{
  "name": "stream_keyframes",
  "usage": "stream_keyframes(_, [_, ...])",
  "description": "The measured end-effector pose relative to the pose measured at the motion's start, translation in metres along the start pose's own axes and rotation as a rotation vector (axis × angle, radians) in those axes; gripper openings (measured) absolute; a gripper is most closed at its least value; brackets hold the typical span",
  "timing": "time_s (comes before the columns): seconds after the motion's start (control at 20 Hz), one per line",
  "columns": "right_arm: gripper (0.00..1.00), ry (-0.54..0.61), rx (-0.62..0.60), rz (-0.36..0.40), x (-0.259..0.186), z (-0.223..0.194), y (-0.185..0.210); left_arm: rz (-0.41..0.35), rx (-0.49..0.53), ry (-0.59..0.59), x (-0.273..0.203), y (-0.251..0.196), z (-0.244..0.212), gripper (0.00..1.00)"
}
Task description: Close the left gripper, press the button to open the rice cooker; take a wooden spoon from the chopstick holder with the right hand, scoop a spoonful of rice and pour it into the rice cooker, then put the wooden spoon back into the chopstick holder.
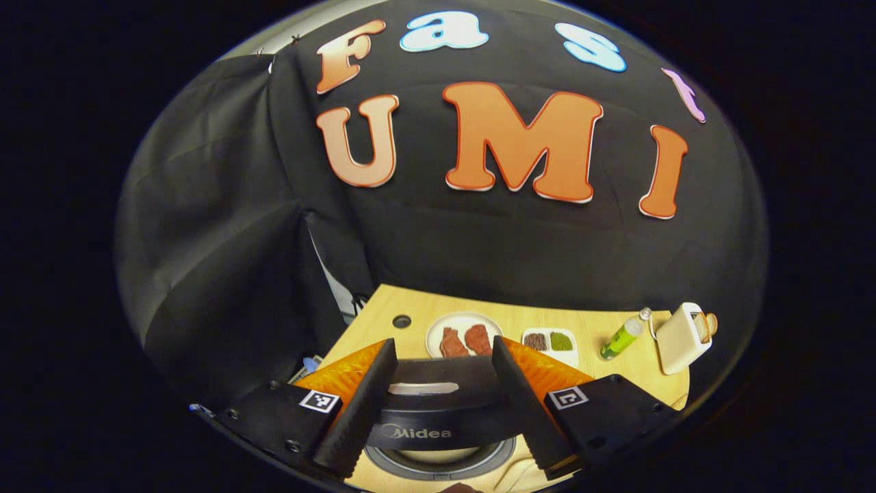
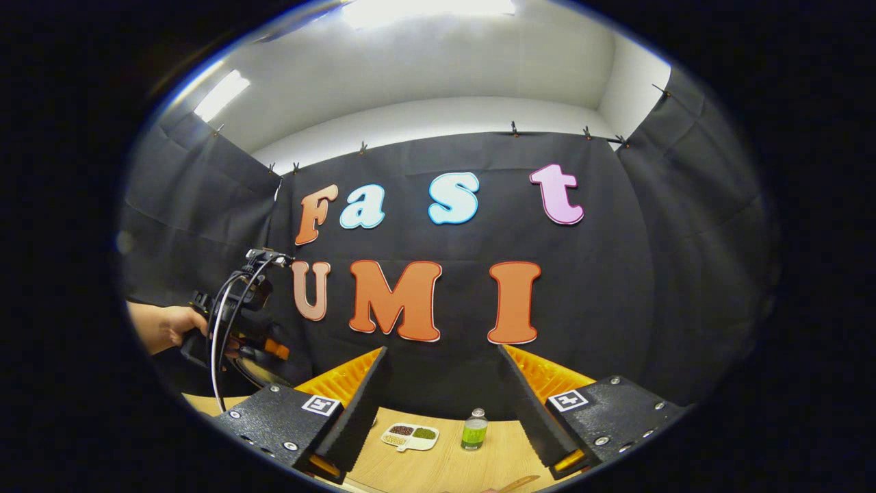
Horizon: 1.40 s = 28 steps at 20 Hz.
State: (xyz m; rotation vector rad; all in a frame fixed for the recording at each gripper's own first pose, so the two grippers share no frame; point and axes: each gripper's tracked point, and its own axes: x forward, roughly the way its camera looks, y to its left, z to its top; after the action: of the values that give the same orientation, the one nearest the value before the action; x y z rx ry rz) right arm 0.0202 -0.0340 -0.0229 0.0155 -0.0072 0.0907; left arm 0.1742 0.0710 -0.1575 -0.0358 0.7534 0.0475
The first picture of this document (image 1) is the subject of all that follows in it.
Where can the black backdrop cloth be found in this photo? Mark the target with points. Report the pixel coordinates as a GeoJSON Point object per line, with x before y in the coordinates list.
{"type": "Point", "coordinates": [445, 246]}

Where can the green label plastic bottle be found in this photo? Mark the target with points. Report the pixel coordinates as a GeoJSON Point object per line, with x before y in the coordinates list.
{"type": "Point", "coordinates": [619, 339]}

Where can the black table grommet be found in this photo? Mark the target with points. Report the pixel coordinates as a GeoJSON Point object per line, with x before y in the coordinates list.
{"type": "Point", "coordinates": [402, 321]}

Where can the red meat piece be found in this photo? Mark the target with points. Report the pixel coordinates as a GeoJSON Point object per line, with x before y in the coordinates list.
{"type": "Point", "coordinates": [453, 342]}
{"type": "Point", "coordinates": [478, 339]}

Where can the round white plate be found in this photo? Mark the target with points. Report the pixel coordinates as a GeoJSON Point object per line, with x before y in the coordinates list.
{"type": "Point", "coordinates": [465, 319]}

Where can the black silver rice cooker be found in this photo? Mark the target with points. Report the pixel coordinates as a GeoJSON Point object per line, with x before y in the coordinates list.
{"type": "Point", "coordinates": [445, 411]}

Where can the white toaster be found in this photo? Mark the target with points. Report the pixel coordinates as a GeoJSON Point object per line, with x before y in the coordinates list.
{"type": "Point", "coordinates": [677, 342]}

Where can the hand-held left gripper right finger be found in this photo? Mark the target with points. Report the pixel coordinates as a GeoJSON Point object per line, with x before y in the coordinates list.
{"type": "Point", "coordinates": [523, 411]}

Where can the toast bread slice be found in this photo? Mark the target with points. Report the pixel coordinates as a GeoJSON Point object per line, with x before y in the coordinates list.
{"type": "Point", "coordinates": [713, 323]}
{"type": "Point", "coordinates": [702, 329]}

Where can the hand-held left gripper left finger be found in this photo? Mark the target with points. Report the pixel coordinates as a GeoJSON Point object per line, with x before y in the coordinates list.
{"type": "Point", "coordinates": [369, 411]}

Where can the white divided bean dish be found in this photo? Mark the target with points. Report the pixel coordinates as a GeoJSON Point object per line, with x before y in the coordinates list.
{"type": "Point", "coordinates": [549, 342]}

